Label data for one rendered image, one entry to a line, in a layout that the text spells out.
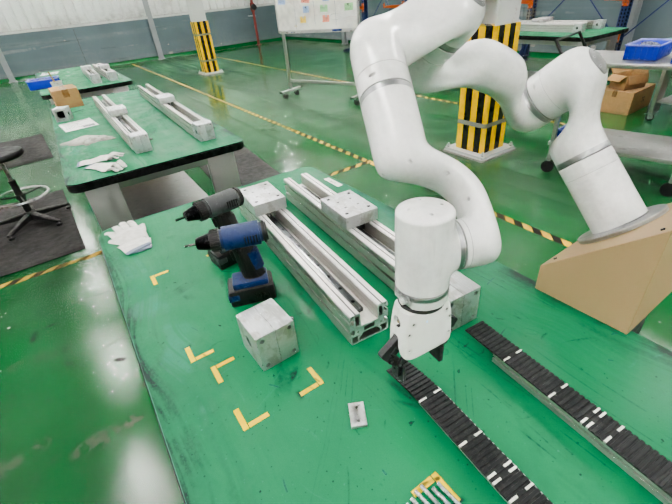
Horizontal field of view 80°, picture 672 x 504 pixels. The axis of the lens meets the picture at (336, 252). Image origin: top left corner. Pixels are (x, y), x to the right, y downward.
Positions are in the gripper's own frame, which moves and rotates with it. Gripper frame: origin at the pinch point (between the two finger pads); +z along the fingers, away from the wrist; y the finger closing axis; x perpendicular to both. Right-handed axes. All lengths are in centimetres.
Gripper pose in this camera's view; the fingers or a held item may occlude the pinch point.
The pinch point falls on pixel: (417, 361)
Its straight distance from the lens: 76.9
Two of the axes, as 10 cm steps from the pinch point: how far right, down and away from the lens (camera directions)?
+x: -4.9, -4.5, 7.5
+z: 0.8, 8.3, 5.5
